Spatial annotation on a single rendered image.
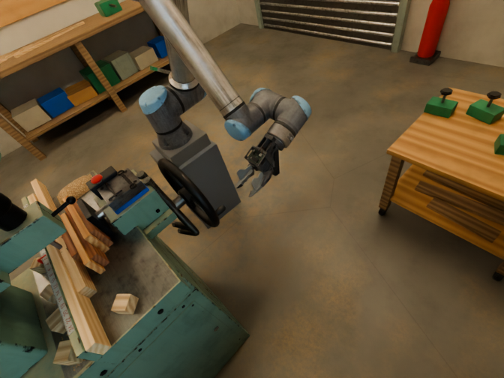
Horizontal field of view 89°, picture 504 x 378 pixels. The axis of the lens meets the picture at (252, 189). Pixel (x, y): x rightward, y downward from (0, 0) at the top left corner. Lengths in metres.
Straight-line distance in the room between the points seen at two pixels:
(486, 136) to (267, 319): 1.30
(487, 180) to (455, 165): 0.11
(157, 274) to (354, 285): 1.09
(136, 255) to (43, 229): 0.20
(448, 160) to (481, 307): 0.69
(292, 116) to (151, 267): 0.62
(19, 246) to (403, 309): 1.45
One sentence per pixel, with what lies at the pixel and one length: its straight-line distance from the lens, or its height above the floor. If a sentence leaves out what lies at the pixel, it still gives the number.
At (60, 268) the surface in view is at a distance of 0.77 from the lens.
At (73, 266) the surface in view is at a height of 0.94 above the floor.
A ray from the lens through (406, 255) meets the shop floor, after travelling 1.63.
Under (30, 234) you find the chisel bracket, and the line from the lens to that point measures 0.73.
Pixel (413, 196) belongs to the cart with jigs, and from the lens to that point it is 1.62.
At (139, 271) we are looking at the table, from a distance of 0.69.
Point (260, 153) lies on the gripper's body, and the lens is 0.85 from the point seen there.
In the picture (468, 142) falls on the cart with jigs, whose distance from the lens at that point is 1.43.
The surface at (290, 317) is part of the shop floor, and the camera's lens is 1.46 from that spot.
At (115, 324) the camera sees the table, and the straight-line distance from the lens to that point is 0.67.
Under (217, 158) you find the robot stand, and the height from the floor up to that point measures 0.46.
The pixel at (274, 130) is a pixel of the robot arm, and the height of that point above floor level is 0.88.
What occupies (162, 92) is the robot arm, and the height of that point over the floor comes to 0.90.
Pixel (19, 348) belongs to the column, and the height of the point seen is 0.88.
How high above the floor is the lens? 1.42
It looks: 49 degrees down
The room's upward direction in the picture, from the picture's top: 19 degrees counter-clockwise
